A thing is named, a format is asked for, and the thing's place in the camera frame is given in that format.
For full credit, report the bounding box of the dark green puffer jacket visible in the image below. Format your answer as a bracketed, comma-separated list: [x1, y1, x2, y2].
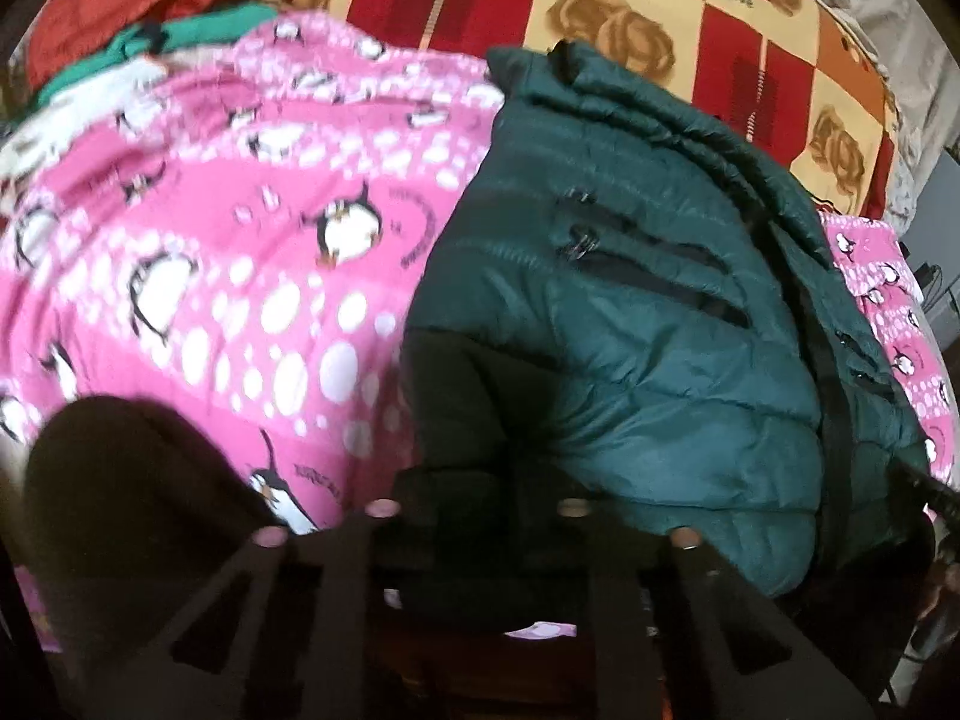
[402, 43, 928, 595]

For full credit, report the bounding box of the pink penguin print blanket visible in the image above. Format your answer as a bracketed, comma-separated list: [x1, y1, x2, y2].
[0, 10, 506, 653]

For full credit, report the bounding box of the white patterned cloth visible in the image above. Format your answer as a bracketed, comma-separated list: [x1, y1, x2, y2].
[2, 57, 169, 184]

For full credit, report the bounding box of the teal green garment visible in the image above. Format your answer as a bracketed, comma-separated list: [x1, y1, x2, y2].
[29, 2, 278, 109]

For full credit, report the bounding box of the red orange rose quilt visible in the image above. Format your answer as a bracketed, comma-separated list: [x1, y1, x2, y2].
[295, 0, 898, 218]

